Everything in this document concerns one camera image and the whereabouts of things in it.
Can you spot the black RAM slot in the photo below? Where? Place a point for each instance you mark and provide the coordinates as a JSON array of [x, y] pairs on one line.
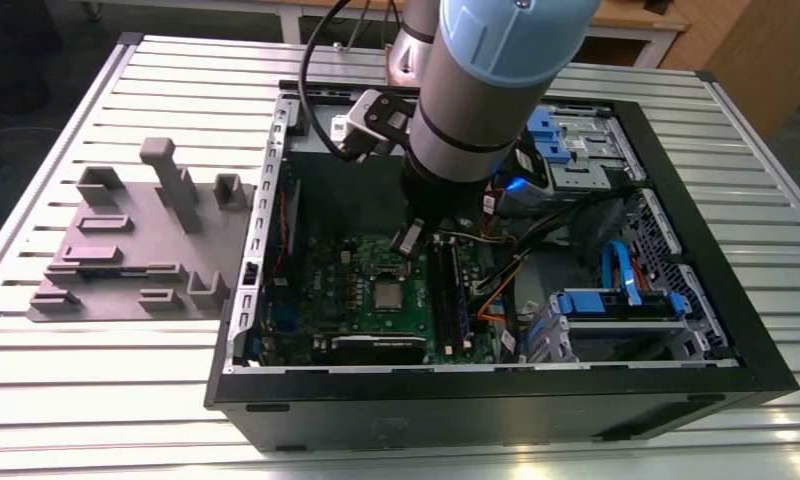
[[460, 300], [440, 300]]

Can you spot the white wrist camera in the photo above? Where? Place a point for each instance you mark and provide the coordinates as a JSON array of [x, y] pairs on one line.
[[534, 192]]

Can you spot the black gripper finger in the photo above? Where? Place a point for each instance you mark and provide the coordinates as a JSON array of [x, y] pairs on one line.
[[410, 240]]

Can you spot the grey parts rack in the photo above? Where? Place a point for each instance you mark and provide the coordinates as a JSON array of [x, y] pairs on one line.
[[147, 235]]

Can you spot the blue plastic drive bracket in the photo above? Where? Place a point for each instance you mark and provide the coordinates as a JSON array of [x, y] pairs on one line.
[[556, 150]]

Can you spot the black graphics card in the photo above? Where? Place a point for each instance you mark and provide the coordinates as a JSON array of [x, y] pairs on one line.
[[374, 345]]

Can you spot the dark office chair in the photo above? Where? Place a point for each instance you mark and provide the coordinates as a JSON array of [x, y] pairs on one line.
[[13, 85]]

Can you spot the grey power supply unit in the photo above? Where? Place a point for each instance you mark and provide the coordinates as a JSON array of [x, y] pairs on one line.
[[334, 190]]

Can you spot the grey boxy wrist camera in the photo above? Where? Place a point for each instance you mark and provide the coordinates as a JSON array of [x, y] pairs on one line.
[[374, 112]]

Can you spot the wooden desk white frame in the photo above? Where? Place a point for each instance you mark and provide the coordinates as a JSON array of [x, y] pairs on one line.
[[640, 22]]

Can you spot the silver disk bay cage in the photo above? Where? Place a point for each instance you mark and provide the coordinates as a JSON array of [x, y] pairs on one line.
[[640, 326]]

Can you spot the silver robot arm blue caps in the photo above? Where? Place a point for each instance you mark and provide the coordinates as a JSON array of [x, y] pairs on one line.
[[480, 100]]

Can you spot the hard disk in blue carrier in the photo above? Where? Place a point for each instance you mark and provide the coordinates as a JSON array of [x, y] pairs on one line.
[[587, 302]]

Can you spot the green motherboard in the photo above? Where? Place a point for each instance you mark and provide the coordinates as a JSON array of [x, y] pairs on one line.
[[327, 300]]

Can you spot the black PC case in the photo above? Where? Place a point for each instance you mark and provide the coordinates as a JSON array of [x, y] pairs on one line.
[[507, 410]]

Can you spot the CPU socket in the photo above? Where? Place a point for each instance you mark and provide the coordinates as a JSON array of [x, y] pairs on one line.
[[390, 313]]

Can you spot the silver drive cage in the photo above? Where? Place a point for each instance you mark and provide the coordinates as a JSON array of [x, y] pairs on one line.
[[594, 175]]

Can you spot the wooden cabinet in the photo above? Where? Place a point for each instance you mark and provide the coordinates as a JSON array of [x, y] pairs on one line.
[[761, 50]]

